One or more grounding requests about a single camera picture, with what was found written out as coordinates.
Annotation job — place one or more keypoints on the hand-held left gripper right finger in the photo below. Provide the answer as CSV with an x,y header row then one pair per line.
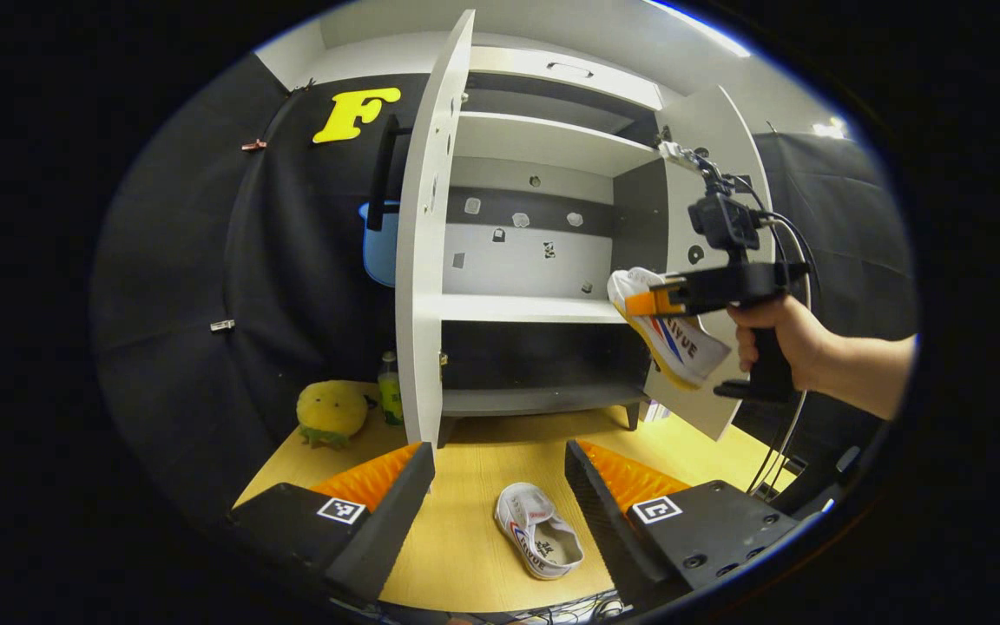
x,y
608,529

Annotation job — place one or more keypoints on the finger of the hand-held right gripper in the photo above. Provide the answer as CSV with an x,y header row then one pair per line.
x,y
652,302

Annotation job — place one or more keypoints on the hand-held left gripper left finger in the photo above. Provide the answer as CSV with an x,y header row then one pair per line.
x,y
391,529

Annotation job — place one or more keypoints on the white canvas shoe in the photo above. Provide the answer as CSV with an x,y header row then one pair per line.
x,y
682,347
539,534

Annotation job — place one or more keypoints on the white shoe cabinet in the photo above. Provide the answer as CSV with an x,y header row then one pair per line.
x,y
517,308

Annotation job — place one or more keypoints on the white shoe cabinet door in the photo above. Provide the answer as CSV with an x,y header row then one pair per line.
x,y
726,121
422,304

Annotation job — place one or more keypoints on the white cabinet drawer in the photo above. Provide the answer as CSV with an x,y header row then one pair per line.
x,y
561,74

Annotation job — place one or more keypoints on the white book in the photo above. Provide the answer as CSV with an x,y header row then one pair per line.
x,y
656,411

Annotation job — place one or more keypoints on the yellow plush toy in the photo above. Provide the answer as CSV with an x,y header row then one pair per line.
x,y
331,412

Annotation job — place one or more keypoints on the green drink bottle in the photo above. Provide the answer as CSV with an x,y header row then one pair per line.
x,y
391,395

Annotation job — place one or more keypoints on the silver clip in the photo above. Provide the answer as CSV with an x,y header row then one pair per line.
x,y
222,325

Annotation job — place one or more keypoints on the black backdrop cloth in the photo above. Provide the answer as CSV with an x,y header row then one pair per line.
x,y
179,304

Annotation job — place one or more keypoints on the red clip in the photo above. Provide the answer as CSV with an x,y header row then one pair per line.
x,y
253,145

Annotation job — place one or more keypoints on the black binder clip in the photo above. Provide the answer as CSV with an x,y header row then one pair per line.
x,y
302,86

